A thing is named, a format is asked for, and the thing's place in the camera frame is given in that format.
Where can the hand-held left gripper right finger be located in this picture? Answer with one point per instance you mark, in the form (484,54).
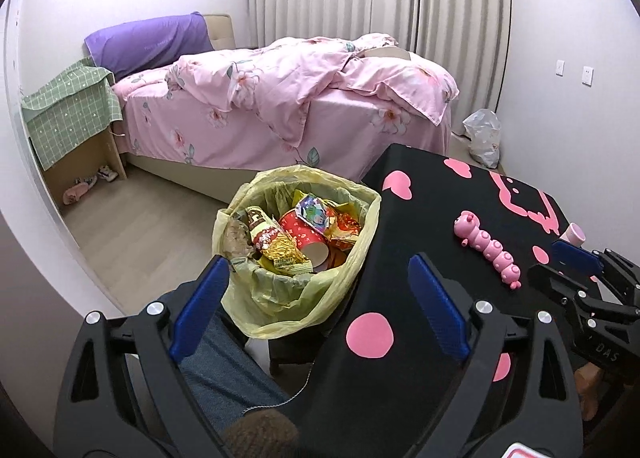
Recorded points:
(435,309)

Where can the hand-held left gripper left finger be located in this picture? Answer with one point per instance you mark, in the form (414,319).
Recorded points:
(197,309)

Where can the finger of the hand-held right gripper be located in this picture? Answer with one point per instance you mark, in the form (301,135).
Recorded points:
(575,255)
(552,280)

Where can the green white snack wrapper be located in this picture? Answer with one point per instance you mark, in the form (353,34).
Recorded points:
(275,248)

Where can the bin with yellow plastic bag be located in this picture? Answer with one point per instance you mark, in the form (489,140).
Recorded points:
(300,298)

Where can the yellow snack packet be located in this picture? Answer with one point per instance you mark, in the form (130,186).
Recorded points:
(345,228)

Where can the red paper cup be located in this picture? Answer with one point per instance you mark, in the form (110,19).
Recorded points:
(300,233)

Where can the colourful cartoon snack packet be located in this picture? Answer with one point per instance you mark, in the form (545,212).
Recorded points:
(312,213)

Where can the person's right hand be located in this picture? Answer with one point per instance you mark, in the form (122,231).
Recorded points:
(587,388)

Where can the small pink cup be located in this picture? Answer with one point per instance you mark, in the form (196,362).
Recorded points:
(574,234)

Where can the pink caterpillar toy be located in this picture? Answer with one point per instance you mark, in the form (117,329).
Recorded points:
(487,245)

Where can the person's jeans leg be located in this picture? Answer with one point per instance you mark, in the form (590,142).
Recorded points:
(235,378)

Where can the brown plastic bag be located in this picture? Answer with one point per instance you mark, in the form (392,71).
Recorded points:
(236,238)

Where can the black pink-printed tablecloth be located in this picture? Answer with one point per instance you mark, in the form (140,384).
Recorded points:
(425,218)

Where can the white plastic bag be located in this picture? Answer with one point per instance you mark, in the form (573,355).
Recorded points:
(484,136)

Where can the white pink shoes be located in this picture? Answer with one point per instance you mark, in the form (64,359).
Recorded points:
(106,173)

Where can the pink slippers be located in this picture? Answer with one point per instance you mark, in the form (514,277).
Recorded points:
(79,193)

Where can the wooden nightstand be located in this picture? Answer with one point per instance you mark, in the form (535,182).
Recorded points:
(102,163)

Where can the bed with pink sheet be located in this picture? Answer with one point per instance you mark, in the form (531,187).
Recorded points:
(240,138)

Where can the pink floral duvet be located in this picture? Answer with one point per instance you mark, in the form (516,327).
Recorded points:
(280,78)

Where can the beige cloth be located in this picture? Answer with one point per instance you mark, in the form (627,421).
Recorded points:
(387,53)

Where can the purple pillow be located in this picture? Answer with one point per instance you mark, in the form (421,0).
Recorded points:
(145,46)

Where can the white wall socket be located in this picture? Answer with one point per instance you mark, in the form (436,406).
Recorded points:
(587,76)

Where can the white wall switch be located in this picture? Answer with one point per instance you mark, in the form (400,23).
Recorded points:
(560,68)

